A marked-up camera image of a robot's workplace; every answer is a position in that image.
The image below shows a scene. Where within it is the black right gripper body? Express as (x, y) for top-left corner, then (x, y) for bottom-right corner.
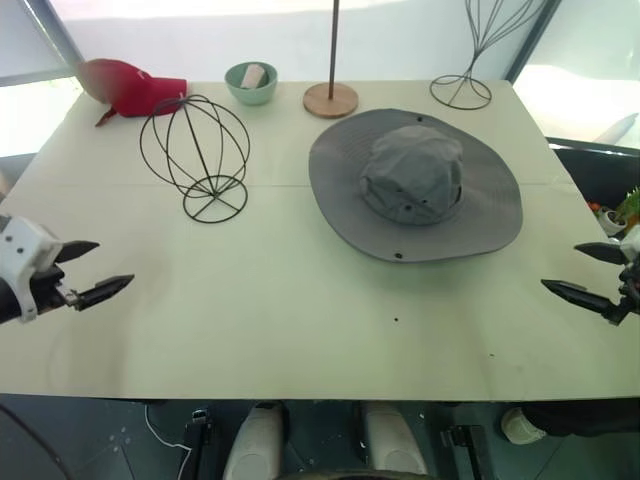
(606, 263), (640, 327)

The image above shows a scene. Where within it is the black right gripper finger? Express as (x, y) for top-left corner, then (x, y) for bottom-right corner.
(540, 278), (615, 316)
(573, 241), (629, 265)

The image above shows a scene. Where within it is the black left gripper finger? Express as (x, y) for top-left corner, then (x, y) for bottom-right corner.
(53, 240), (101, 264)
(74, 273), (136, 313)

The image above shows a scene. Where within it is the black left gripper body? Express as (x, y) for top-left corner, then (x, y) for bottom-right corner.
(28, 266), (80, 316)

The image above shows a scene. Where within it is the grey wide-brim hat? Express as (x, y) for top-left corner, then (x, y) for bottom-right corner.
(307, 107), (525, 265)

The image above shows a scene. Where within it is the wooden pole stand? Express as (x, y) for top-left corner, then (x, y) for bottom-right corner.
(302, 0), (361, 120)

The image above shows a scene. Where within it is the small potted plant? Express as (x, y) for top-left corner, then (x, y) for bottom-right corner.
(588, 185), (640, 236)

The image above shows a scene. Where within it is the black bin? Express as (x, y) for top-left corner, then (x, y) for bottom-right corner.
(544, 136), (640, 237)

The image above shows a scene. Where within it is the white round cap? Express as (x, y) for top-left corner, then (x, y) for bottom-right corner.
(500, 406), (549, 446)

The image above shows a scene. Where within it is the red baseball cap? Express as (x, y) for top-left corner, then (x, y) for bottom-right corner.
(78, 57), (191, 128)

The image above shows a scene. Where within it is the white robot leg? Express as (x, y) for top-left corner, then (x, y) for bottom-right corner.
(221, 402), (287, 480)
(358, 401), (430, 480)

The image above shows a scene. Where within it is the green ceramic bowl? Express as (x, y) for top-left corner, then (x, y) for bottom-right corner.
(223, 61), (280, 107)

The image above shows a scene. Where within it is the pale pink cylinder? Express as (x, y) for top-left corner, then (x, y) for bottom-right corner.
(241, 63), (269, 90)

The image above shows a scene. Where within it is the black wire head stand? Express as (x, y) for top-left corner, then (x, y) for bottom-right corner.
(139, 94), (252, 224)

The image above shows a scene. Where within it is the thin white cable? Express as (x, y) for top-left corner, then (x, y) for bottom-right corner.
(143, 401), (193, 453)

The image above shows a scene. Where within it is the black metal bracket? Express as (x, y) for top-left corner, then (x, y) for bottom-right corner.
(438, 423), (489, 480)
(183, 408), (217, 480)

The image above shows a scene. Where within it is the tall black wire stand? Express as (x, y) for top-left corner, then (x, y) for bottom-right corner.
(429, 0), (550, 110)

